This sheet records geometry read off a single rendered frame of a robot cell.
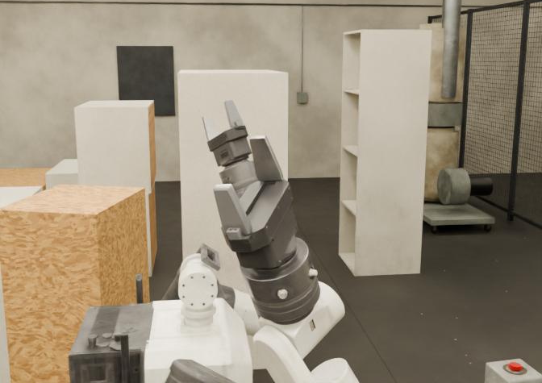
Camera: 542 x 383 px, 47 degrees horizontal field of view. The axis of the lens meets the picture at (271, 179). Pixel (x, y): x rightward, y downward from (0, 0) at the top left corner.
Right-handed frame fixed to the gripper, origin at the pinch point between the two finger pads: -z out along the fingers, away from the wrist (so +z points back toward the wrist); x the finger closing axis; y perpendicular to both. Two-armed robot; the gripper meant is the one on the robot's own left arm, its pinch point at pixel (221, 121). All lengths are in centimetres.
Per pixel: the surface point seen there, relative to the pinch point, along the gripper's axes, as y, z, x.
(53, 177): -111, -77, -488
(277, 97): -136, -34, -148
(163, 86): -360, -199, -671
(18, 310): 23, 27, -151
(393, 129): -307, -6, -233
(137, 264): -29, 26, -148
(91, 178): -105, -50, -375
